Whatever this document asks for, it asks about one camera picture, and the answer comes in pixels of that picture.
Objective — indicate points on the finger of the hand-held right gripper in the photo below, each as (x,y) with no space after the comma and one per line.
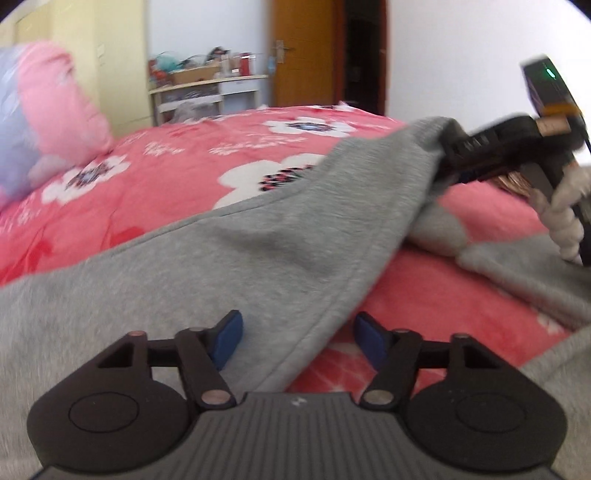
(466,157)

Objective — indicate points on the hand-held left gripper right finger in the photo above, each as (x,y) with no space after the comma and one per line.
(371,339)

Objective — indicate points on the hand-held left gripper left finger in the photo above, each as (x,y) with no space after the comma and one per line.
(228,337)

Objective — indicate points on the grey sweater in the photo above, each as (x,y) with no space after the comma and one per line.
(231,258)

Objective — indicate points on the person's right hand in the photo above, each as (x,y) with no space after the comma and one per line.
(561,226)

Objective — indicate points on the brown wooden door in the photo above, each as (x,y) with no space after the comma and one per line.
(364,55)

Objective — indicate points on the red floral blanket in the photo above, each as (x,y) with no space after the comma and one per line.
(161,184)

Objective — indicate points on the clear plastic bag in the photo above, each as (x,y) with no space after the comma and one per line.
(194,111)

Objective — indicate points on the red thermos bottle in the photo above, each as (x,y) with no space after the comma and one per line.
(245,64)

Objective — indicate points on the white desk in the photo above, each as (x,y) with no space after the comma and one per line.
(231,90)

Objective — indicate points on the cardboard box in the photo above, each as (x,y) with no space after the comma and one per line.
(196,76)

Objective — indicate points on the teal bag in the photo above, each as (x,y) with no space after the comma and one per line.
(165,64)

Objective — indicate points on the pink floral pillow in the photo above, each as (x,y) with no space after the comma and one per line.
(46,115)

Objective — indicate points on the cream wardrobe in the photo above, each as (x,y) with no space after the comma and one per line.
(92,55)

